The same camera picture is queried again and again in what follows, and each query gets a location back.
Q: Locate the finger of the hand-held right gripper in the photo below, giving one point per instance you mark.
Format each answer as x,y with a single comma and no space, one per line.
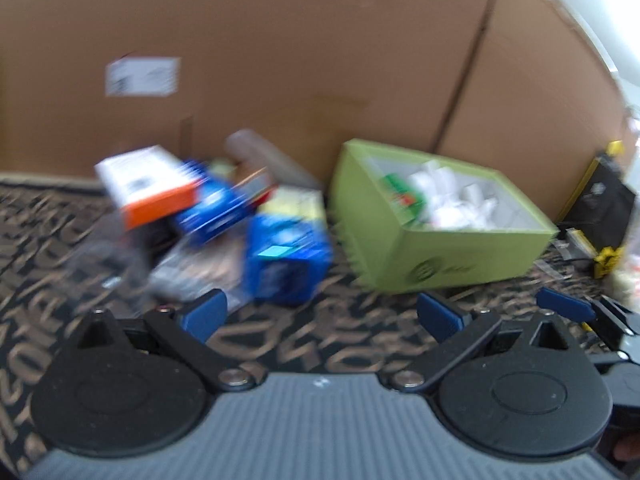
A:
565,305

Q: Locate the white crumpled paper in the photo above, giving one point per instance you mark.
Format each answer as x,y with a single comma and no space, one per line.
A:
460,200

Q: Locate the green packet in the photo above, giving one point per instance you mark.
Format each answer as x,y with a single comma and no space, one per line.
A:
402,197

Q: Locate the large cardboard box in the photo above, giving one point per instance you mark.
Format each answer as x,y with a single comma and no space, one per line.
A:
310,60

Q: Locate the grey oblong case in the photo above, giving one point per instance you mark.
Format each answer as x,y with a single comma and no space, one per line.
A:
270,152

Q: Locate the blue box with cyan label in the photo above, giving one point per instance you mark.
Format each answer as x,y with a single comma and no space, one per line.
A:
287,265

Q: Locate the blue white box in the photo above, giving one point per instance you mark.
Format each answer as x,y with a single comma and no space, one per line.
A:
215,210

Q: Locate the white shipping label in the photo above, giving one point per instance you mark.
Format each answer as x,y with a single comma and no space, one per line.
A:
142,76

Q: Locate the dark patterned mat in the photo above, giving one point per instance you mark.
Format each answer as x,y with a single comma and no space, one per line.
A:
310,335

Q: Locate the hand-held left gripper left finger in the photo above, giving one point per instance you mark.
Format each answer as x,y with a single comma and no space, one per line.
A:
205,312

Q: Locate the green cardboard box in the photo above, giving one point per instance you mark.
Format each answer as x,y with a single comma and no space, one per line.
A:
450,260

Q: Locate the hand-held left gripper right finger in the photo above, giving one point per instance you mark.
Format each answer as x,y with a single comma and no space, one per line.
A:
440,316

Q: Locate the clear plastic bag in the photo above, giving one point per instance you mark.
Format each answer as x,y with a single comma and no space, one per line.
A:
110,255

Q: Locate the yellow medicine box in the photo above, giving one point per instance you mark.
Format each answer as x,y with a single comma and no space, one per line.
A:
300,205

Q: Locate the black yellow bag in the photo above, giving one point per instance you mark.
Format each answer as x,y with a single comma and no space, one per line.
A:
600,200

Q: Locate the orange white box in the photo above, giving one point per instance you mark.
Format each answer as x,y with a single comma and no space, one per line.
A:
145,185

